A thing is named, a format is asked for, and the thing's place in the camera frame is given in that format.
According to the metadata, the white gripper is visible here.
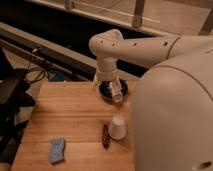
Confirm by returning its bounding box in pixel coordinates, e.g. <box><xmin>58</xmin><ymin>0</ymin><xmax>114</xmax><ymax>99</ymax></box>
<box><xmin>92</xmin><ymin>68</ymin><xmax>118</xmax><ymax>88</ymax></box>

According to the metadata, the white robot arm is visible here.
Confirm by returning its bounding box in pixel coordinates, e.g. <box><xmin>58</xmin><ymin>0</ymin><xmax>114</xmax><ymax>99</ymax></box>
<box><xmin>89</xmin><ymin>29</ymin><xmax>213</xmax><ymax>171</ymax></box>

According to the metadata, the black round bowl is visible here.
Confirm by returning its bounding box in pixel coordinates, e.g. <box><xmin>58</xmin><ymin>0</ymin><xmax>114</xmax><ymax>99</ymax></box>
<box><xmin>99</xmin><ymin>79</ymin><xmax>128</xmax><ymax>102</ymax></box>

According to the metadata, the blue object behind table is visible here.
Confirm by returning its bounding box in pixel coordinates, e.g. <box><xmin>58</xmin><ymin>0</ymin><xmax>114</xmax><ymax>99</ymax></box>
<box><xmin>49</xmin><ymin>74</ymin><xmax>65</xmax><ymax>82</ymax></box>

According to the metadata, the white upside-down paper cup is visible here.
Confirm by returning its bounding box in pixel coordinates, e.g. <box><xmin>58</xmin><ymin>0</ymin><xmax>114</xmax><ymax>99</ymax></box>
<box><xmin>108</xmin><ymin>115</ymin><xmax>127</xmax><ymax>140</ymax></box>

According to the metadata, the dark red wrapped snack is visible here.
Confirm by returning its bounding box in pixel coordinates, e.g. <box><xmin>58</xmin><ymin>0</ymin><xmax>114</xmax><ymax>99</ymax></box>
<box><xmin>102</xmin><ymin>125</ymin><xmax>110</xmax><ymax>149</ymax></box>

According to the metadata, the black equipment on left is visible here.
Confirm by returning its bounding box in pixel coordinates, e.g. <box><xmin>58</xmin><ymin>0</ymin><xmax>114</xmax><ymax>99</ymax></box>
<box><xmin>0</xmin><ymin>47</ymin><xmax>35</xmax><ymax>163</ymax></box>

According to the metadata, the blue sponge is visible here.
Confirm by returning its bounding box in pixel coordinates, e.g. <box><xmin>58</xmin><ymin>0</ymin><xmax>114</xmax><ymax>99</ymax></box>
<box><xmin>48</xmin><ymin>138</ymin><xmax>66</xmax><ymax>164</ymax></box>

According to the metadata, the metal rail beam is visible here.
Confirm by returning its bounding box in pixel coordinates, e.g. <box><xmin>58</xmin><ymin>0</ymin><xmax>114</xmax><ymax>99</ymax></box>
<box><xmin>0</xmin><ymin>21</ymin><xmax>141</xmax><ymax>83</ymax></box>

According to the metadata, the black cable loop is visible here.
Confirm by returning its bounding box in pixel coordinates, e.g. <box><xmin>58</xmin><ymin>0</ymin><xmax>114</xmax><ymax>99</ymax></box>
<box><xmin>24</xmin><ymin>66</ymin><xmax>50</xmax><ymax>85</ymax></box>

